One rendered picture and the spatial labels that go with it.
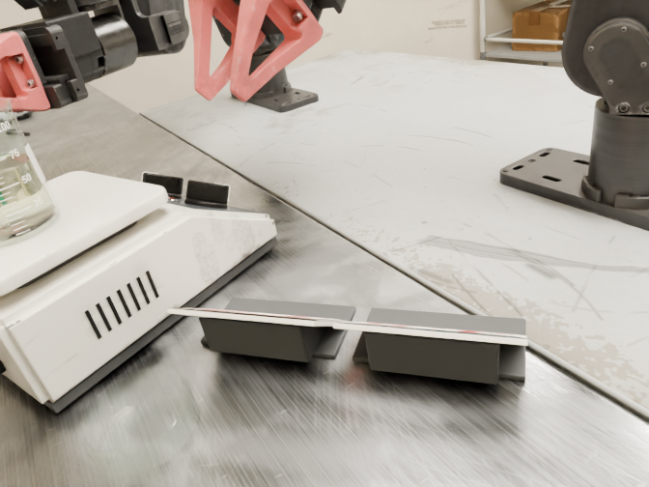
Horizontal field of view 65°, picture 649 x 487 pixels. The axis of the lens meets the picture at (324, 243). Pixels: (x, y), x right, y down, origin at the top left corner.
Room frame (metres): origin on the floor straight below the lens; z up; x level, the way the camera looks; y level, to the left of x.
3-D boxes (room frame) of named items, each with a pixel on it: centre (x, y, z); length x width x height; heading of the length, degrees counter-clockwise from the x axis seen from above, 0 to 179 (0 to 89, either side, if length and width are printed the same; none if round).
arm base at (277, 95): (0.86, 0.04, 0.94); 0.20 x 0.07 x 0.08; 27
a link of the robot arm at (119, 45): (0.59, 0.19, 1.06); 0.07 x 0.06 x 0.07; 150
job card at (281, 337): (0.25, 0.04, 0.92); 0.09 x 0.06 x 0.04; 66
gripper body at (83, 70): (0.54, 0.22, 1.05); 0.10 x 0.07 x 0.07; 60
